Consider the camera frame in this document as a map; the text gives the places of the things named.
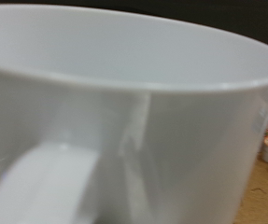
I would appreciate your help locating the white mug with green tape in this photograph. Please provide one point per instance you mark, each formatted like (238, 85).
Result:
(133, 124)

